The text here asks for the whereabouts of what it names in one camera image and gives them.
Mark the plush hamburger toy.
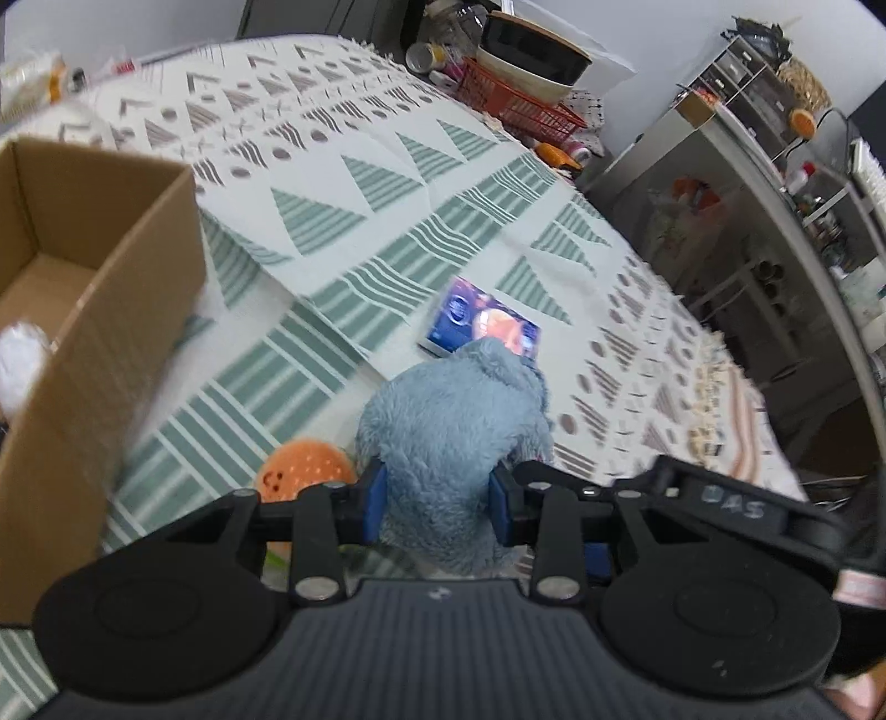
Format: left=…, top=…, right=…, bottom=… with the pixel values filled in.
left=254, top=438, right=359, bottom=563

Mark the brown cardboard box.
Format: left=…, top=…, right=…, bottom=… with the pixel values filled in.
left=2, top=136, right=206, bottom=625

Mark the cream black bowl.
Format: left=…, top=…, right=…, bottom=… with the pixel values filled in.
left=476, top=11, right=593, bottom=105

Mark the grey drawer organizer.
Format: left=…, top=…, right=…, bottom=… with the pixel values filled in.
left=689, top=33, right=832, bottom=159

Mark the patterned white green blanket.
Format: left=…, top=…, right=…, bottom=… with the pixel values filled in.
left=0, top=33, right=808, bottom=714

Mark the white side table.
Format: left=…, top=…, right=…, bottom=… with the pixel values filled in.
left=581, top=90, right=884, bottom=471

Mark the white soft bundle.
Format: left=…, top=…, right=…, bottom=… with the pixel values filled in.
left=0, top=322, right=53, bottom=424

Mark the red plastic basket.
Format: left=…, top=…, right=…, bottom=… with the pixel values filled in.
left=455, top=59, right=587, bottom=146

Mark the fluffy blue-grey plush toy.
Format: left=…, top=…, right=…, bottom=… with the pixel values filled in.
left=356, top=337, right=553, bottom=576

